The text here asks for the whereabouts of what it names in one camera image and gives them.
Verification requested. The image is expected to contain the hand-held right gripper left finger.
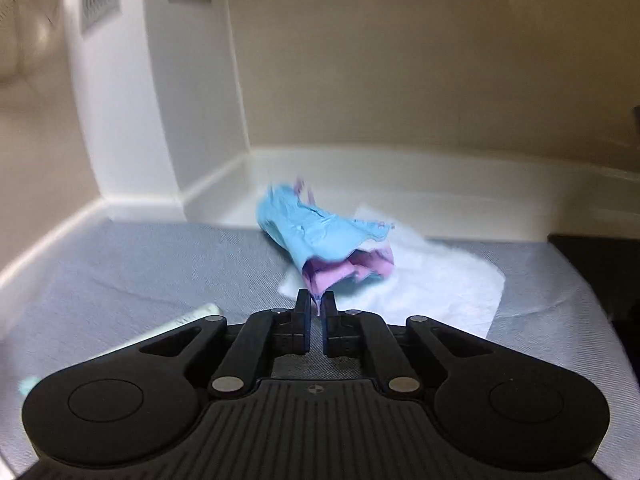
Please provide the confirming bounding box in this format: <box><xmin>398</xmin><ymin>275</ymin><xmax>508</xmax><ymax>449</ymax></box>
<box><xmin>135</xmin><ymin>289</ymin><xmax>314</xmax><ymax>396</ymax></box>

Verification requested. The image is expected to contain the light blue and pink wrapper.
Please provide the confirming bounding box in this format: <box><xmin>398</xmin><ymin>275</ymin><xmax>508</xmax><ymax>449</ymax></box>
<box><xmin>255</xmin><ymin>177</ymin><xmax>396</xmax><ymax>312</ymax></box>

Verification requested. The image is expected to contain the black furniture piece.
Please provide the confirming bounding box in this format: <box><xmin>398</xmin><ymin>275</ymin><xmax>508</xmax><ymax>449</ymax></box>
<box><xmin>547</xmin><ymin>233</ymin><xmax>640</xmax><ymax>322</ymax></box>

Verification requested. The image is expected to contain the white paper napkin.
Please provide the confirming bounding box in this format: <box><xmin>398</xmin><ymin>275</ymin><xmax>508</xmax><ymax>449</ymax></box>
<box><xmin>277</xmin><ymin>202</ymin><xmax>506</xmax><ymax>340</ymax></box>

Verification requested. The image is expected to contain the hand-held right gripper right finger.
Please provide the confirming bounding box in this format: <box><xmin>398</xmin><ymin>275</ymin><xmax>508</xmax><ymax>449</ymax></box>
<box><xmin>321</xmin><ymin>290</ymin><xmax>501</xmax><ymax>395</ymax></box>

